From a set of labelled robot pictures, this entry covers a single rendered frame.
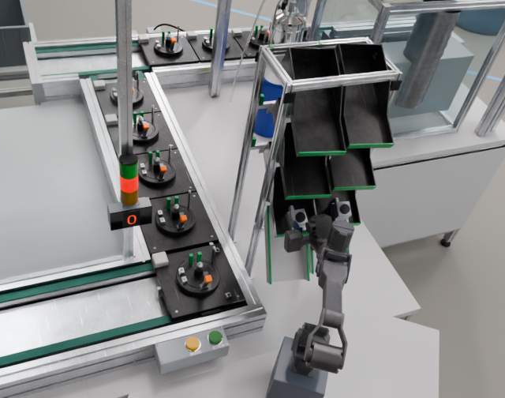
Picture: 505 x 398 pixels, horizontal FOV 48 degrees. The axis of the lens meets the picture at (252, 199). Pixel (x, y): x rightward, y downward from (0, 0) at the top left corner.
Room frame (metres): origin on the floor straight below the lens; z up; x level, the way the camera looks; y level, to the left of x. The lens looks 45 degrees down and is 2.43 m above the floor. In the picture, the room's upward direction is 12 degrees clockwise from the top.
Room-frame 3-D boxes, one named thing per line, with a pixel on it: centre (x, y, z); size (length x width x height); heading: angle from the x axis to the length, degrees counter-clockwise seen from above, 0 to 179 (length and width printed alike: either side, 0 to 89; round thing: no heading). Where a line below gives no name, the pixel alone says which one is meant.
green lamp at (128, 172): (1.09, 0.34, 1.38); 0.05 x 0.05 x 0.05
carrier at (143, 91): (1.94, 0.62, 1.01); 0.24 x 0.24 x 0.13; 30
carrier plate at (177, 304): (1.08, 0.12, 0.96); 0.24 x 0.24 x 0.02; 30
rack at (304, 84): (1.37, -0.13, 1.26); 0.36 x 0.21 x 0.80; 120
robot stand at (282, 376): (0.80, -0.23, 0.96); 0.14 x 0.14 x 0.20; 84
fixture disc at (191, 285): (1.08, 0.12, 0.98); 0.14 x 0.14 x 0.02
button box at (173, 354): (0.85, 0.08, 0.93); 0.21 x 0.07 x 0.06; 120
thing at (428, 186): (2.43, -0.61, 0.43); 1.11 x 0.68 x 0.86; 120
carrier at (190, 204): (1.30, 0.25, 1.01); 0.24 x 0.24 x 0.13; 30
